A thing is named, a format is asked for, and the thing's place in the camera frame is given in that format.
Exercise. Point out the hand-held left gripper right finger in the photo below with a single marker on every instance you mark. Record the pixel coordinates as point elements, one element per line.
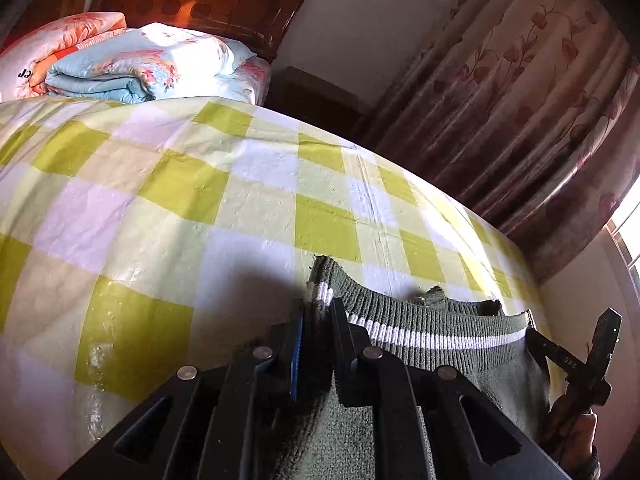
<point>345,360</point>

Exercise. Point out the green knit sweater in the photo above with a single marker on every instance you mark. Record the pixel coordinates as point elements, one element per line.
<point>450,365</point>

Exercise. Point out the pink pillow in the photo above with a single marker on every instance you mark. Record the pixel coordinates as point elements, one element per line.
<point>255,80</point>

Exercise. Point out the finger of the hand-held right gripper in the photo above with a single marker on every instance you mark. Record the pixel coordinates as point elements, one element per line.
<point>555,355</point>

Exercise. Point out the large wooden headboard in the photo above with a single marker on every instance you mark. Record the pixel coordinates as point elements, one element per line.
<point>225,0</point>

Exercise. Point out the bed with checked sheet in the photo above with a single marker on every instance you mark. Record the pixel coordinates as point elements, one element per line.
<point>175,210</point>

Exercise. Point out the wooden nightstand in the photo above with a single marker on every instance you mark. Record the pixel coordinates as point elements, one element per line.
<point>315,95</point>

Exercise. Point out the window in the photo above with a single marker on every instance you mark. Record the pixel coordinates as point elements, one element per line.
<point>630,230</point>

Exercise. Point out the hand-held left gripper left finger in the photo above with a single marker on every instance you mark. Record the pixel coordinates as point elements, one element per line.
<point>297,355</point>

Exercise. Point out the floral curtain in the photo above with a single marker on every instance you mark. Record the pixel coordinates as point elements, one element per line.
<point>525,110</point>

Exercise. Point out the person's right hand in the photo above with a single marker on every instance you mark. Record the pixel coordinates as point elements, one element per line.
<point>582,435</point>

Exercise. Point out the pink floral quilt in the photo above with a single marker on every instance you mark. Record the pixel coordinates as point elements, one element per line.
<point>50,45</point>

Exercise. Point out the light blue floral quilt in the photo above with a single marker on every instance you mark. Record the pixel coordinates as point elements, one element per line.
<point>150,60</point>

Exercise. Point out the person's right forearm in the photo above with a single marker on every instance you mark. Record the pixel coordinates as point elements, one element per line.
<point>590,467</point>

